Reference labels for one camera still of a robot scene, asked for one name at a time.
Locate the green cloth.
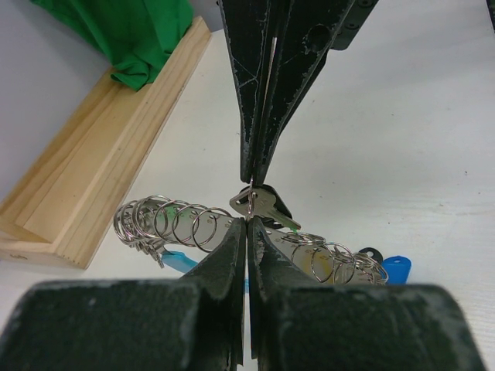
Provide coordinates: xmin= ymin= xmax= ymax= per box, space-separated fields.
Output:
xmin=33 ymin=0 xmax=193 ymax=91

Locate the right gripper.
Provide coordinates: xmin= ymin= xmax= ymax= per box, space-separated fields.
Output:
xmin=219 ymin=0 xmax=378 ymax=185

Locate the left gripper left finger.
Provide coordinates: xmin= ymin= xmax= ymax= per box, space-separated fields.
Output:
xmin=1 ymin=219 xmax=246 ymax=370

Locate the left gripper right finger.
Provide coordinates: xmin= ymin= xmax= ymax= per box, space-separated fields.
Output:
xmin=247 ymin=218 xmax=485 ymax=370

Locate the wooden rack stand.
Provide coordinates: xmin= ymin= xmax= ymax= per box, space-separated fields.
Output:
xmin=1 ymin=17 xmax=211 ymax=269

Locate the metal keyring plate with keys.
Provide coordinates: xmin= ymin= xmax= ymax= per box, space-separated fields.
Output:
xmin=113 ymin=195 xmax=412 ymax=284

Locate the black tag key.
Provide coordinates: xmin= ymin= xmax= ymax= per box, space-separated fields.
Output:
xmin=229 ymin=185 xmax=302 ymax=230

